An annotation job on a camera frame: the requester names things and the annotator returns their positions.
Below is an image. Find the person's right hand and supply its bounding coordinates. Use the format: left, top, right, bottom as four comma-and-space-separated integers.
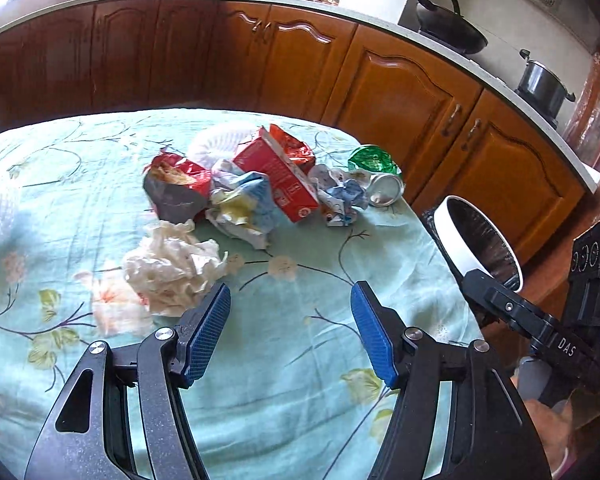
522, 397, 588, 480

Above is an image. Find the red carton box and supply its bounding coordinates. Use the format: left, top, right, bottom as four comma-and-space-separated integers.
232, 126, 321, 223

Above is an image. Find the dark cooking pot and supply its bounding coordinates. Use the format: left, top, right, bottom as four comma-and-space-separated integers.
516, 49, 577, 117

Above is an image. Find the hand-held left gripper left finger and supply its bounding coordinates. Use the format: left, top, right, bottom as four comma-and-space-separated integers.
24, 282, 232, 480

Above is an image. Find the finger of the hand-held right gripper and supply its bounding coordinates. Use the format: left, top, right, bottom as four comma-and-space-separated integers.
461, 269, 554, 347

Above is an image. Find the white tissue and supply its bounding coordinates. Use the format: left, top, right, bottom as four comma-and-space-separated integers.
122, 220, 229, 317

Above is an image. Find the green foil bag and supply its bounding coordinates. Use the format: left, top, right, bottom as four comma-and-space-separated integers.
347, 145, 401, 176

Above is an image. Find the white stone countertop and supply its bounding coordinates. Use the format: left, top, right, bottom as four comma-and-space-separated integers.
0, 0, 600, 196

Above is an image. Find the blue white wrapper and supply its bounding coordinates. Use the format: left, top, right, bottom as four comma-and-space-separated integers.
307, 164, 373, 228

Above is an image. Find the white bin with black bag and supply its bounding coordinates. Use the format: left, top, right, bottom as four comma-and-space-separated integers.
430, 195, 526, 293

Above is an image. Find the blue yellow wrapper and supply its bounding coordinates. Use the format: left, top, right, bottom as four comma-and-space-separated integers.
205, 159, 276, 251

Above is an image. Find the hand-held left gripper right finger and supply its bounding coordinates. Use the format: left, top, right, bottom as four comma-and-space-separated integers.
350, 281, 553, 480

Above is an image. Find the green floral tablecloth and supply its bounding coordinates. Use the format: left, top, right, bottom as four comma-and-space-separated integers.
0, 109, 486, 480

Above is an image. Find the red chip bag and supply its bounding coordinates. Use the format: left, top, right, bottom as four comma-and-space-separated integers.
142, 152, 213, 223

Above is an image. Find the black wok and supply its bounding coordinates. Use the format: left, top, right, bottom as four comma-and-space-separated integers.
394, 0, 488, 56

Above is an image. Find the wooden base cabinet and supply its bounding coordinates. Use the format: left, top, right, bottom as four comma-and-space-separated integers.
0, 0, 588, 266

